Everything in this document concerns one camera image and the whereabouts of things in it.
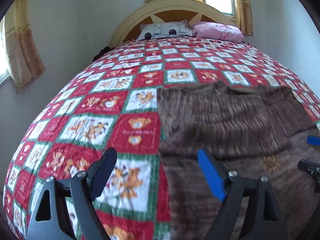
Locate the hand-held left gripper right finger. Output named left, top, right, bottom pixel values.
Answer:
left=197, top=148, right=288, bottom=240

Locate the brown knitted sweater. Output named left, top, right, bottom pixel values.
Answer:
left=157, top=80, right=320, bottom=240

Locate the cream wooden headboard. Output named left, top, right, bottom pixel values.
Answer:
left=110, top=0, right=240, bottom=47

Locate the pink pillow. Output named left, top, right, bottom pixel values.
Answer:
left=192, top=21, right=245, bottom=43

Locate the large side window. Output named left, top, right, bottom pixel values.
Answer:
left=0, top=15, right=12, bottom=87

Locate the dark cloth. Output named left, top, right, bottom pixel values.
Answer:
left=92, top=46, right=110, bottom=62

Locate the grey patterned pillow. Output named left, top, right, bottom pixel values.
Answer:
left=137, top=20, right=193, bottom=40

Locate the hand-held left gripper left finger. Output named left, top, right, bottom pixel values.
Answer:
left=26, top=147, right=118, bottom=240

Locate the red checked printed blanket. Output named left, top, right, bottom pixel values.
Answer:
left=2, top=35, right=320, bottom=240

